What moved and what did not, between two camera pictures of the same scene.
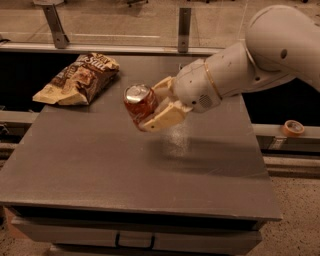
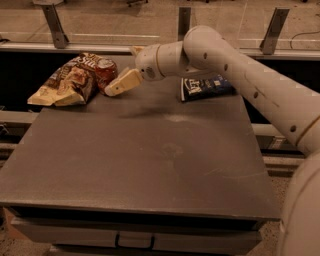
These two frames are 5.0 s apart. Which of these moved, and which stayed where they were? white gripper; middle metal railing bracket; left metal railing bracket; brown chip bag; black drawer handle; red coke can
Moved: white gripper; red coke can
Stayed: left metal railing bracket; black drawer handle; brown chip bag; middle metal railing bracket
